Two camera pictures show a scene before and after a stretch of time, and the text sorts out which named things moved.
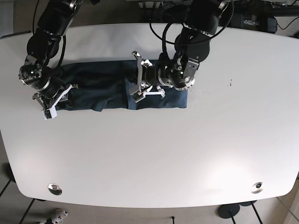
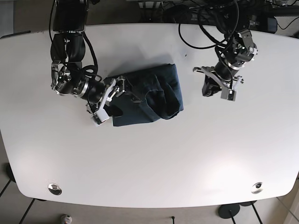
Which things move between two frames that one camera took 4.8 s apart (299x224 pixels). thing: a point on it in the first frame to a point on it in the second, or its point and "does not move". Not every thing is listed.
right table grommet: [257, 187] does not move
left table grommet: [54, 189] does not move
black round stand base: [228, 210] does not move
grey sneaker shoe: [60, 214] to [66, 219]
